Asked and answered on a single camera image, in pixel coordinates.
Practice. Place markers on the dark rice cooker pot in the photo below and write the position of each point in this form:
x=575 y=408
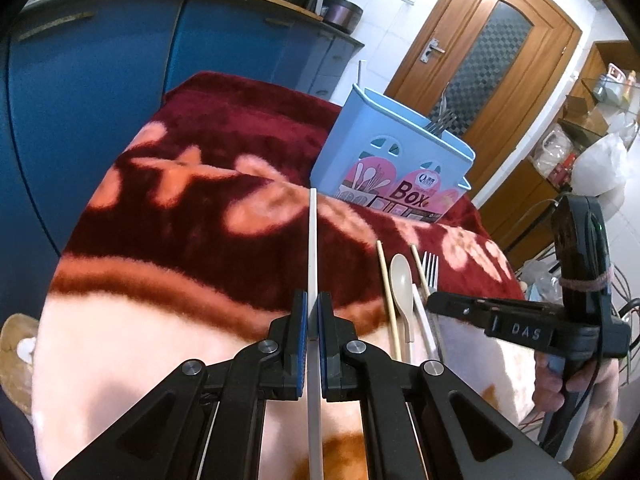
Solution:
x=341 y=14

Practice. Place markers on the white plastic bag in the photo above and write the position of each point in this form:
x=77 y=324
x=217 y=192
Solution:
x=601 y=167

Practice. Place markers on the wooden shelf unit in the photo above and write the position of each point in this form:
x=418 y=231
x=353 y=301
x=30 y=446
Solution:
x=604 y=99

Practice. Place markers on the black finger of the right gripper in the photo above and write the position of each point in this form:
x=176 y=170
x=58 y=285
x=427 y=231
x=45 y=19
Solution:
x=478 y=312

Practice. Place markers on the large steel fork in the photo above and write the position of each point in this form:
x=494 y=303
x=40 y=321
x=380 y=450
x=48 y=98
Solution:
x=445 y=116

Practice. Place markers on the small steel fork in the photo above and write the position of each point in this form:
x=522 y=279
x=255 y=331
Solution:
x=430 y=315

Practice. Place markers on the steel door handle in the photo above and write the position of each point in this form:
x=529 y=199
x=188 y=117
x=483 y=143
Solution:
x=431 y=48

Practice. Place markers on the light blue utensil holder box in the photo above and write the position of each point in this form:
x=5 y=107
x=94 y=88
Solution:
x=380 y=154

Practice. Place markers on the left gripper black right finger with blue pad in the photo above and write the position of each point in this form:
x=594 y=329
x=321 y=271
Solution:
x=421 y=421

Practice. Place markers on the blue kitchen base cabinets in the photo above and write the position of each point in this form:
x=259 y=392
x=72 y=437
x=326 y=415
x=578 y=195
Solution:
x=80 y=79

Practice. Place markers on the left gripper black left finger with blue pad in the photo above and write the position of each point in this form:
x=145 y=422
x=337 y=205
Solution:
x=203 y=421

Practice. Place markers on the beige plastic spoon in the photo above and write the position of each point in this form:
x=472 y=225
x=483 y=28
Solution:
x=400 y=279

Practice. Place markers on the wooden door with glass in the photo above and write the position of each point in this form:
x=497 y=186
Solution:
x=503 y=60

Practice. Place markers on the red floral plush blanket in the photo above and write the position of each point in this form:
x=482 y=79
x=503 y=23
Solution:
x=196 y=239

